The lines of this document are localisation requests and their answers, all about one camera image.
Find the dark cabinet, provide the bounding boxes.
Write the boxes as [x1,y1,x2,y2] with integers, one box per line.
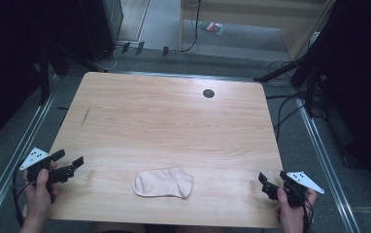
[79,0,125,61]

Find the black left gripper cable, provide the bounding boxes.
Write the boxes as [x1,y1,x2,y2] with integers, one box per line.
[11,166,37,227]

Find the dark curtain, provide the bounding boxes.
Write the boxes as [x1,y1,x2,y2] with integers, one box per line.
[313,0,371,198]
[0,0,89,153]

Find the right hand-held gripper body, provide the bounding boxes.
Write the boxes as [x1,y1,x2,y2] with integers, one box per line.
[280,170,325,209]

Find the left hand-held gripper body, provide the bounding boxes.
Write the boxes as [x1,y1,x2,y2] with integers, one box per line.
[18,147,54,183]

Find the black hanging cable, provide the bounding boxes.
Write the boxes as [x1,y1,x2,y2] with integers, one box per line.
[179,0,203,53]

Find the black floor cables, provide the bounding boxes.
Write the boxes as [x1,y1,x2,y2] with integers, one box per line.
[265,59,325,141]

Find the person's right hand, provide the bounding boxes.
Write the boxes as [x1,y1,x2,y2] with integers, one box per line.
[275,186,319,233]

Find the black metal stand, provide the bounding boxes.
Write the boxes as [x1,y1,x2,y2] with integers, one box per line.
[253,48,328,118]
[38,41,109,107]

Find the light wooden shelf unit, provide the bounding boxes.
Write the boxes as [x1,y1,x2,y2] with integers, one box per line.
[178,0,337,62]

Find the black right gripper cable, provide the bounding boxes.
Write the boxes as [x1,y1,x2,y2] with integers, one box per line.
[298,192,315,233]

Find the white cable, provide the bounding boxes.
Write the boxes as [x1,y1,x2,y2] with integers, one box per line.
[92,46,123,73]

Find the metal floor rail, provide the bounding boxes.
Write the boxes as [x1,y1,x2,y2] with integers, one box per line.
[0,73,61,229]
[121,71,293,84]
[294,96,362,233]

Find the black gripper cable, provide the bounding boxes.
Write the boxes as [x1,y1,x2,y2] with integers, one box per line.
[298,192,315,233]
[11,166,37,227]

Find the colourful packet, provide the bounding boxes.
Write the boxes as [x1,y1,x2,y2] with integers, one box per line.
[197,20,225,36]

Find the person's left hand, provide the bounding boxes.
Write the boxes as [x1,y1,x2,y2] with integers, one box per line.
[22,161,60,225]

